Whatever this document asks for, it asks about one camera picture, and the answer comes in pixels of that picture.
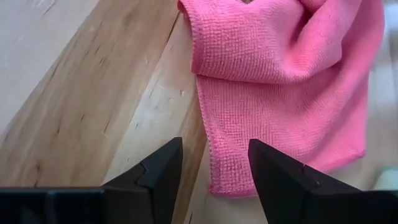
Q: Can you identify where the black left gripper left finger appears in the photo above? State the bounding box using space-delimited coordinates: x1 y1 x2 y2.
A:
0 138 183 224

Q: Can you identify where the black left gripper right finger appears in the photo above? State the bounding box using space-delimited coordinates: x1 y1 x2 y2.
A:
248 139 398 224

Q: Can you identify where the light green microfiber towel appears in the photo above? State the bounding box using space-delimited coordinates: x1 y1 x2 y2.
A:
373 167 398 191

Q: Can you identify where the pink microfiber towel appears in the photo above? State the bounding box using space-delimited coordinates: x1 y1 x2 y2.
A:
177 0 386 198

